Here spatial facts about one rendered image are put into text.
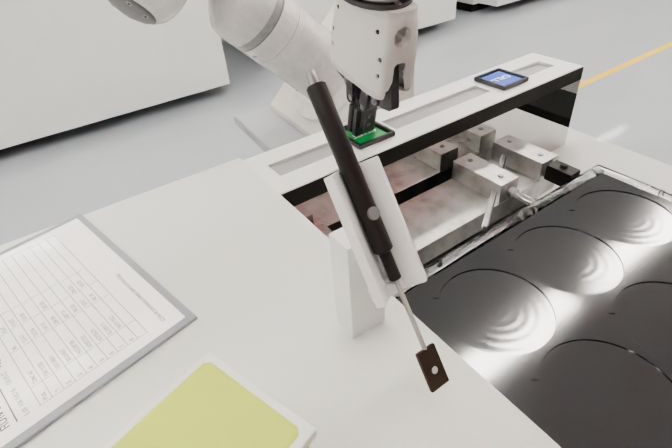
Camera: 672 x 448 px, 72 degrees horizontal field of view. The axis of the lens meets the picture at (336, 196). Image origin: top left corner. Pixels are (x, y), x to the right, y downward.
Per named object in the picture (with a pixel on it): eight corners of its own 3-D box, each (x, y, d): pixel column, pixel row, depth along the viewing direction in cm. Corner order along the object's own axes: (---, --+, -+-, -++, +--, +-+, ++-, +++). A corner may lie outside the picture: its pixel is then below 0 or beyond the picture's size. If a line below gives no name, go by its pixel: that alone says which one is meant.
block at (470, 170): (516, 194, 60) (519, 175, 58) (498, 204, 58) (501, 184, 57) (468, 169, 65) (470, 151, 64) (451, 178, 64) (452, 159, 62)
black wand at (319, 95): (295, 78, 27) (303, 70, 26) (315, 72, 27) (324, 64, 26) (425, 390, 28) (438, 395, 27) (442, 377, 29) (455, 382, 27)
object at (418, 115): (565, 143, 81) (584, 65, 73) (293, 288, 57) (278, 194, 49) (519, 125, 88) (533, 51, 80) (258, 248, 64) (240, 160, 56)
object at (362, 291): (425, 350, 32) (437, 188, 24) (381, 381, 30) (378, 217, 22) (370, 297, 36) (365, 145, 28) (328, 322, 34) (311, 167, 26)
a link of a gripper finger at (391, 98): (414, 103, 49) (385, 112, 54) (391, 31, 48) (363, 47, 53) (406, 106, 49) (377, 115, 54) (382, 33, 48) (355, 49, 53)
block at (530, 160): (554, 173, 63) (558, 153, 62) (538, 181, 62) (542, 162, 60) (505, 151, 69) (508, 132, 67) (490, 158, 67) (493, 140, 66)
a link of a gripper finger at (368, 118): (394, 93, 53) (386, 140, 58) (376, 80, 55) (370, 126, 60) (372, 101, 52) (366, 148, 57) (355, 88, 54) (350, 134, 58)
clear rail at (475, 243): (605, 174, 61) (608, 165, 60) (381, 313, 44) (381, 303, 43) (595, 170, 62) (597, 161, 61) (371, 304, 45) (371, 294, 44)
